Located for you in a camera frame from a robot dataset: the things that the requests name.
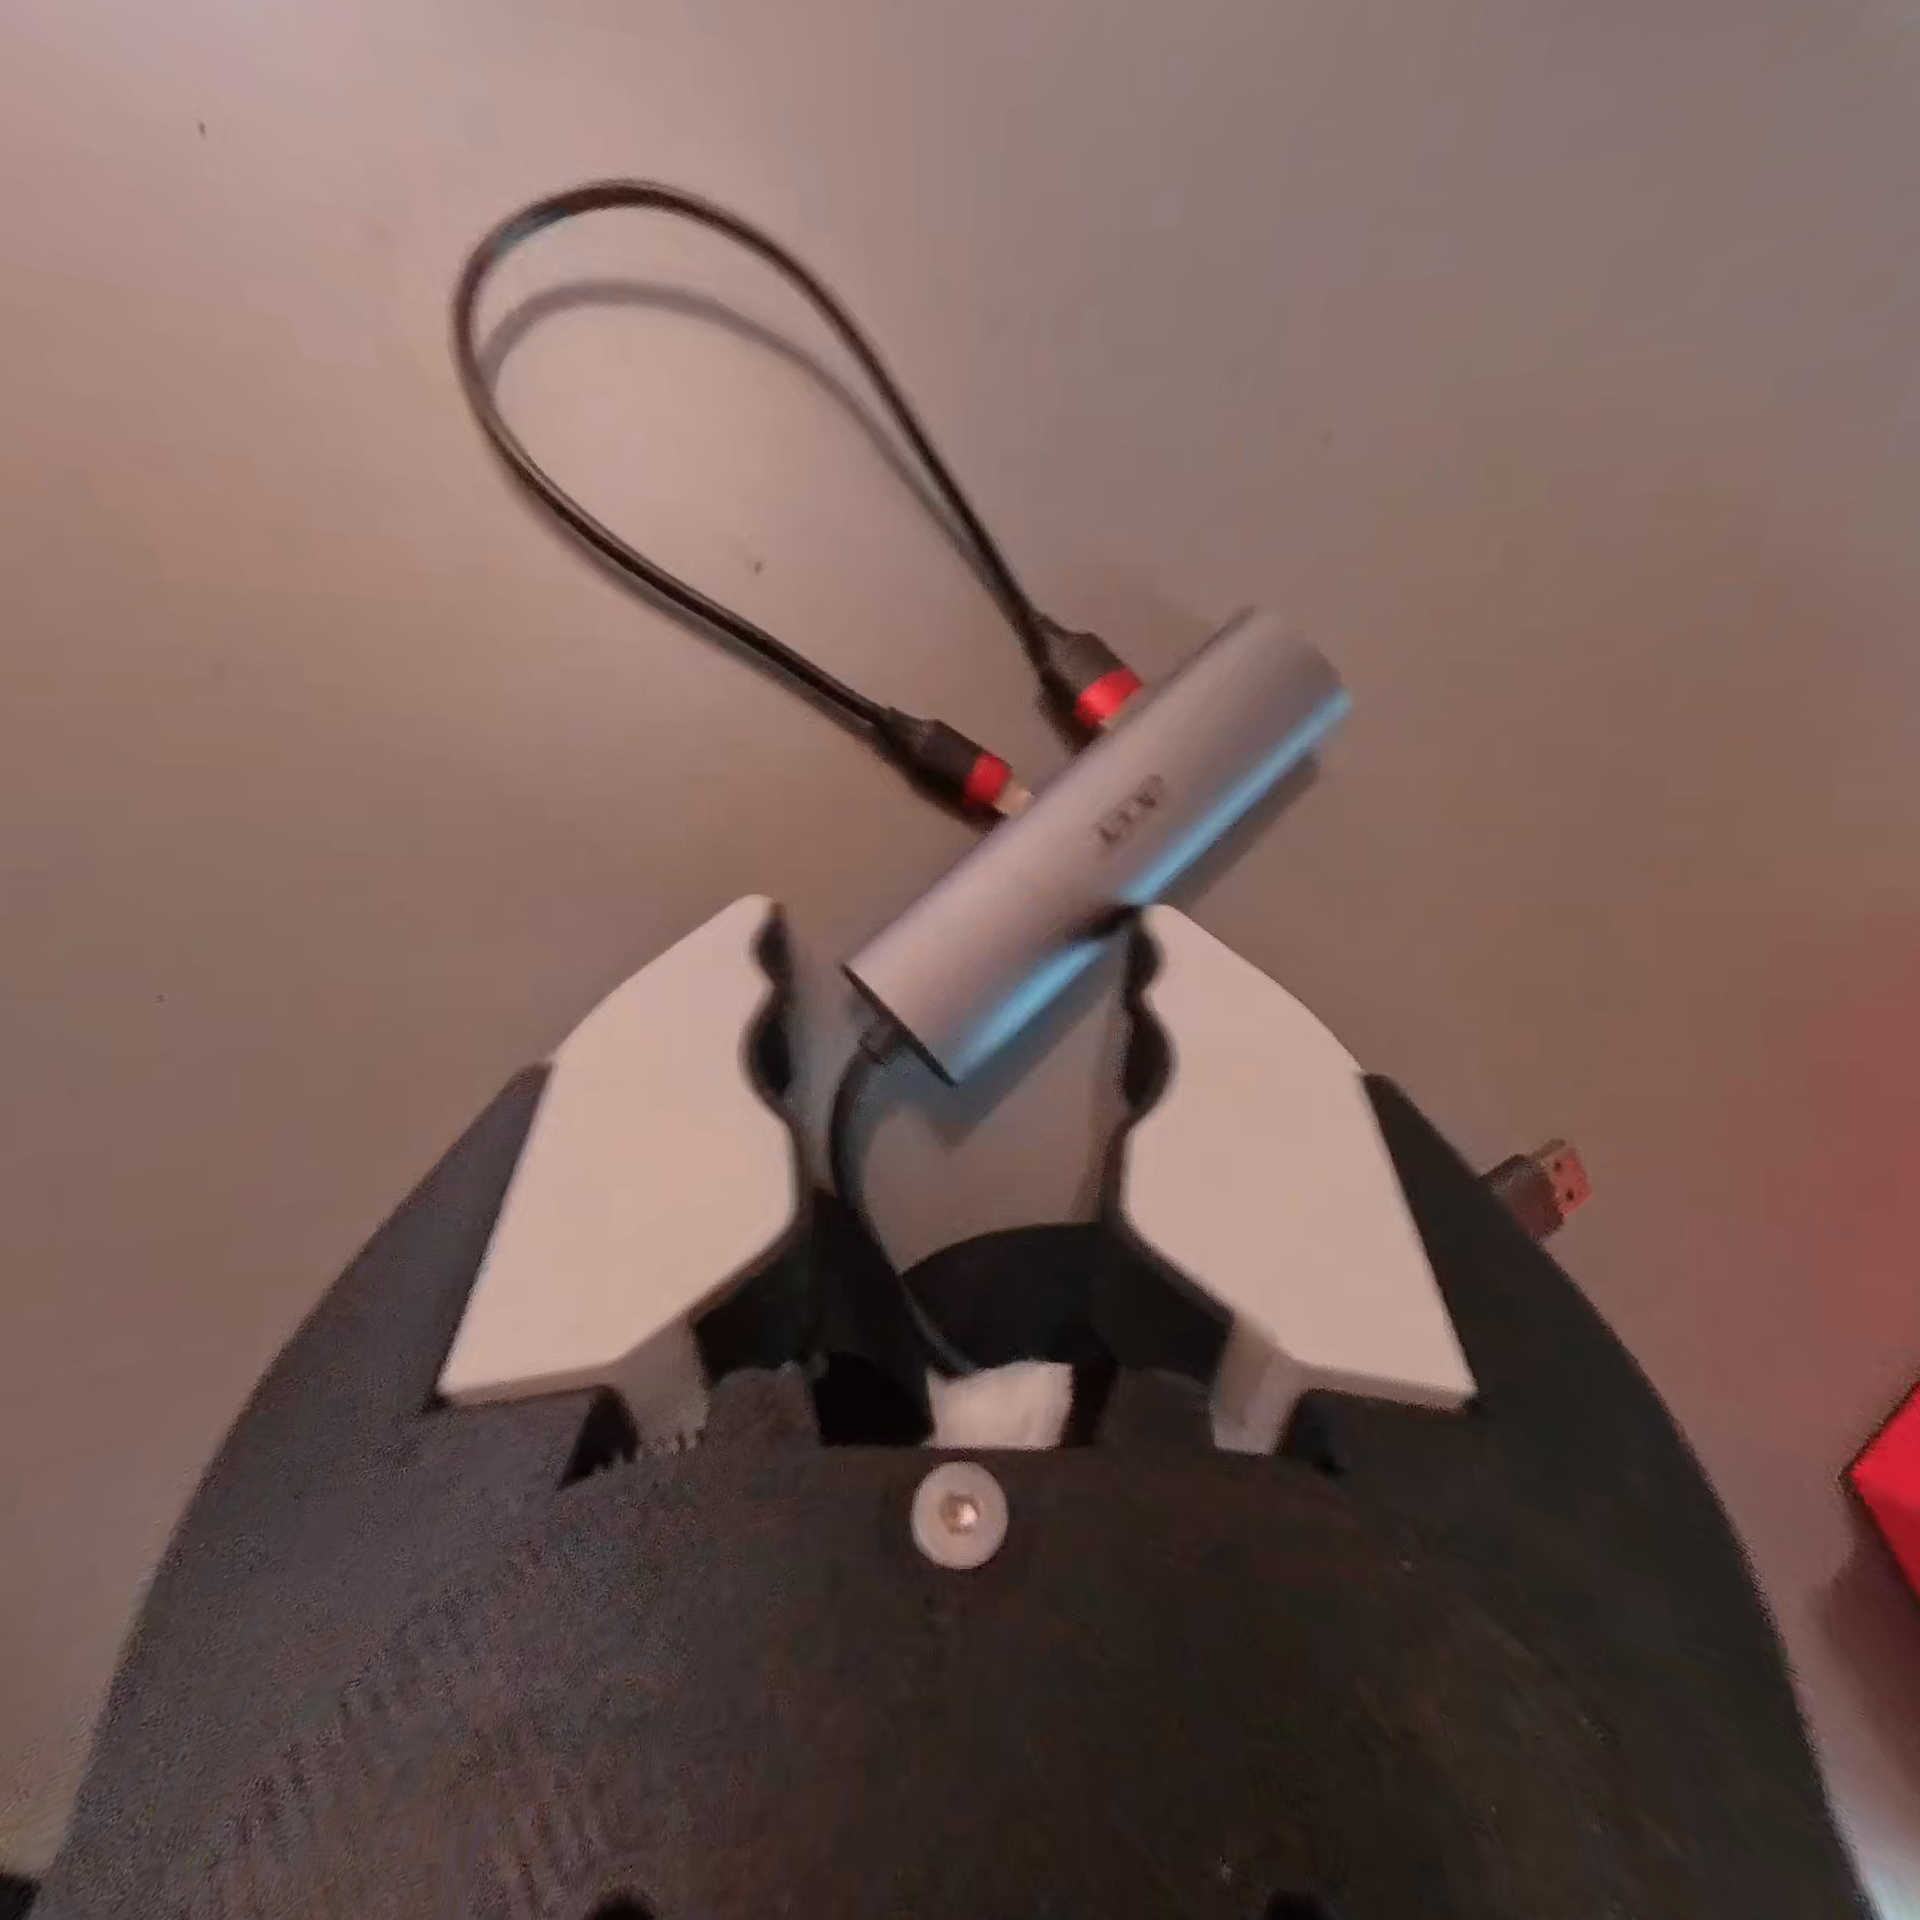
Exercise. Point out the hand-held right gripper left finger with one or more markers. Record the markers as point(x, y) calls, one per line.
point(632, 1189)

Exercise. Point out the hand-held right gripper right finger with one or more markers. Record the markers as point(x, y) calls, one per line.
point(1286, 1201)

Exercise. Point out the grey slim usb hub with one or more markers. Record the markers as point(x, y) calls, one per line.
point(1115, 812)

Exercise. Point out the red plastic bin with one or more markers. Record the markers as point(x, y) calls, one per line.
point(1895, 1486)

